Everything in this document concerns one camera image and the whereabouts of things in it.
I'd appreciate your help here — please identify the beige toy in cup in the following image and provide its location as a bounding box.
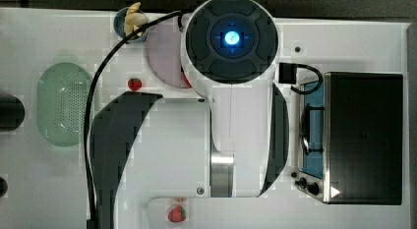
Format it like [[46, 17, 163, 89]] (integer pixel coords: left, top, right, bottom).
[[124, 2, 148, 35]]

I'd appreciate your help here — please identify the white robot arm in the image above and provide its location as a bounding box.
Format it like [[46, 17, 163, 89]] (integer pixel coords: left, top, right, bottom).
[[88, 0, 289, 229]]

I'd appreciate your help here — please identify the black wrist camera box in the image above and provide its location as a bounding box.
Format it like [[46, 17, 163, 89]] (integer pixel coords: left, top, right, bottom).
[[278, 63, 297, 85]]

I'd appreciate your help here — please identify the black cylinder cup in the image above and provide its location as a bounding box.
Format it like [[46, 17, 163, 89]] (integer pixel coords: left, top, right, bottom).
[[0, 94, 25, 132]]

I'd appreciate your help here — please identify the small red strawberry toy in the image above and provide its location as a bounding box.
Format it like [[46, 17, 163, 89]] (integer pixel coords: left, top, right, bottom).
[[128, 79, 143, 91]]

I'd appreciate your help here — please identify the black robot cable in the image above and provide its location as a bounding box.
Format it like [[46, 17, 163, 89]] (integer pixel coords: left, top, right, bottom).
[[83, 10, 185, 229]]

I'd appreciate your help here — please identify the blue cup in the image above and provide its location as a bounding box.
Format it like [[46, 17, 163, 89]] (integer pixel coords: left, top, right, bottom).
[[113, 7, 149, 42]]

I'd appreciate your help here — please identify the red ketchup bottle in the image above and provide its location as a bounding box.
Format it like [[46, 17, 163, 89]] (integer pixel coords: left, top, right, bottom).
[[181, 67, 192, 87]]

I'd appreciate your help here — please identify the large strawberry toy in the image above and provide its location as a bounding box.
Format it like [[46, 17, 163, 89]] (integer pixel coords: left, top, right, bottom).
[[168, 205, 186, 223]]

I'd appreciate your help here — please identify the green perforated oval basket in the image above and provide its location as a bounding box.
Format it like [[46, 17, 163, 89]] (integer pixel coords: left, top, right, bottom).
[[36, 63, 91, 146]]

